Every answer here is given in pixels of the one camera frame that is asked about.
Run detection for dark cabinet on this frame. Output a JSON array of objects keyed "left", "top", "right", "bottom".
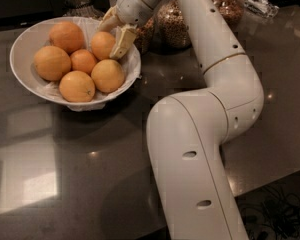
[{"left": 0, "top": 0, "right": 66, "bottom": 28}]

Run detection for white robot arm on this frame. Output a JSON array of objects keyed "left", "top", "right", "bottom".
[{"left": 100, "top": 0, "right": 264, "bottom": 240}]

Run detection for glass jar colourful cereal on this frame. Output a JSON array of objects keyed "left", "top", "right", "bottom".
[{"left": 115, "top": 0, "right": 156, "bottom": 55}]

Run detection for leftmost glass jar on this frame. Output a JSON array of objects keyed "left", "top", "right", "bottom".
[{"left": 64, "top": 0, "right": 104, "bottom": 20}]

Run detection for white bowl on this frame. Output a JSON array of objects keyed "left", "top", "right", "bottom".
[{"left": 9, "top": 16, "right": 142, "bottom": 109}]

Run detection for small centre orange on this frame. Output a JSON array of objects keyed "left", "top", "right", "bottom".
[{"left": 70, "top": 49, "right": 98, "bottom": 75}]

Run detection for glass jar pale grains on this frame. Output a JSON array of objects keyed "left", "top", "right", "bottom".
[{"left": 156, "top": 0, "right": 191, "bottom": 49}]

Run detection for glass jar brown grains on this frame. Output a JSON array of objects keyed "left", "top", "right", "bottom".
[{"left": 212, "top": 0, "right": 244, "bottom": 28}]

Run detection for clear plastic bag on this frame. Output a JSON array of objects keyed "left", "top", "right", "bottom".
[{"left": 239, "top": 0, "right": 279, "bottom": 18}]

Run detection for black cables on floor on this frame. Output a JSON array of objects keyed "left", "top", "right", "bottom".
[{"left": 236, "top": 183, "right": 300, "bottom": 240}]

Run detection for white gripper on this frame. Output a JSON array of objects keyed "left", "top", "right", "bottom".
[{"left": 97, "top": 0, "right": 162, "bottom": 60}]

